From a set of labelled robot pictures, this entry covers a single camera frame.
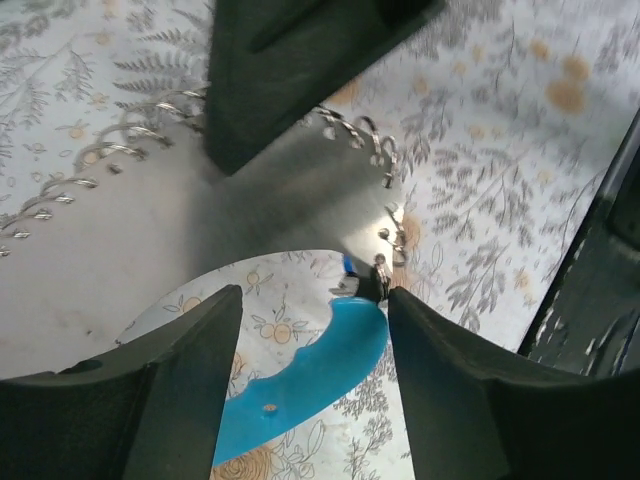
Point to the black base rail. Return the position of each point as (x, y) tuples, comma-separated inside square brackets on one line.
[(588, 322)]

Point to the blue key tag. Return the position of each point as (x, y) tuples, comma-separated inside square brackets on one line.
[(348, 266)]

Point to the metal key organizer blue handle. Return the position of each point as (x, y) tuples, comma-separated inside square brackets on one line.
[(85, 262)]

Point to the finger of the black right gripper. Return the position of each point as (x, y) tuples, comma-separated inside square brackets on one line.
[(272, 61)]

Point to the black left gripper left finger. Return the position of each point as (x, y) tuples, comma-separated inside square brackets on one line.
[(149, 409)]

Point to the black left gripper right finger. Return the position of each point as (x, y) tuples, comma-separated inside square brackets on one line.
[(474, 410)]

